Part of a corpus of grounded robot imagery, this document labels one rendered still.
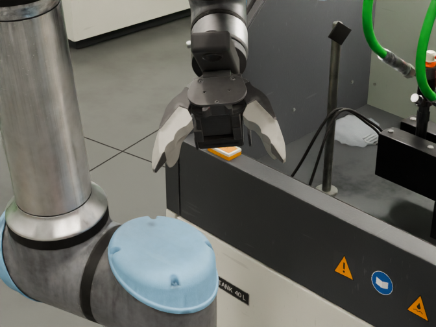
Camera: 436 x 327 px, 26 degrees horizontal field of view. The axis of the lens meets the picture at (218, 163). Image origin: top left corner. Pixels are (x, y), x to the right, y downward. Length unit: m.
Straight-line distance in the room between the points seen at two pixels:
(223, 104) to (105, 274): 0.25
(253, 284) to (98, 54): 2.87
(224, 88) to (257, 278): 0.53
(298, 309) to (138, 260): 0.60
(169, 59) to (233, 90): 3.17
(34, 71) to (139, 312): 0.28
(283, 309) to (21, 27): 0.82
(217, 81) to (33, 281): 0.32
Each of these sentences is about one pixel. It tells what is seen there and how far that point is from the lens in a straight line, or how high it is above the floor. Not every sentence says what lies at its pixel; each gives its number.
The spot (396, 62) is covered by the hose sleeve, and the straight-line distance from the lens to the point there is 1.45.
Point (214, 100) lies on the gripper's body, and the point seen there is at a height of 1.21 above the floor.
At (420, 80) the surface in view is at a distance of 1.37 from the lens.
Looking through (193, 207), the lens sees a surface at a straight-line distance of 1.65.
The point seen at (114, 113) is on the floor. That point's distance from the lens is 3.83.
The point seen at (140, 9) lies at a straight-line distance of 4.54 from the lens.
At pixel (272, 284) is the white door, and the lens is 1.58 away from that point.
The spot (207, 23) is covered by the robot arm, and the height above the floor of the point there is 1.26.
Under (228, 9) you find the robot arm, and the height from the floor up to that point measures 1.27.
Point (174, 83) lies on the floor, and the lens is 4.07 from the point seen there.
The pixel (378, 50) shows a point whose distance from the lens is 1.40.
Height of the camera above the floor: 1.71
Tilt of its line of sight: 30 degrees down
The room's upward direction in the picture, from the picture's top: straight up
